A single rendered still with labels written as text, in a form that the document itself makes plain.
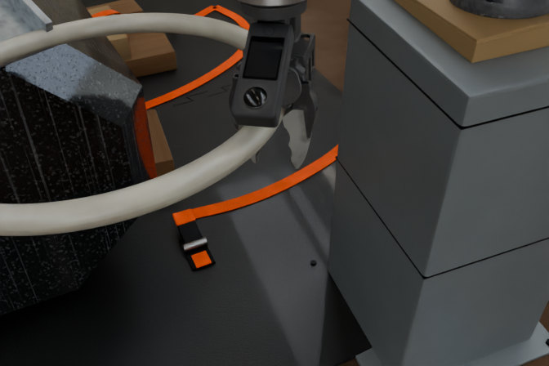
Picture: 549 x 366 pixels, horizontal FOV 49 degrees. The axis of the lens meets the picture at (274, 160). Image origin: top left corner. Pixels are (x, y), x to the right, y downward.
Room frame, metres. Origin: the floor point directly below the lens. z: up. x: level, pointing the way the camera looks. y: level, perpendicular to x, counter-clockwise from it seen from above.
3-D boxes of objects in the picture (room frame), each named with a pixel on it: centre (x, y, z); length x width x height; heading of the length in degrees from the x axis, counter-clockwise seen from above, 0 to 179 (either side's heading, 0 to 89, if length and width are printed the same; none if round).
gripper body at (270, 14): (0.60, 0.00, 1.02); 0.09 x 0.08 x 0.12; 165
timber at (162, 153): (1.59, 0.43, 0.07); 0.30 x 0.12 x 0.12; 20
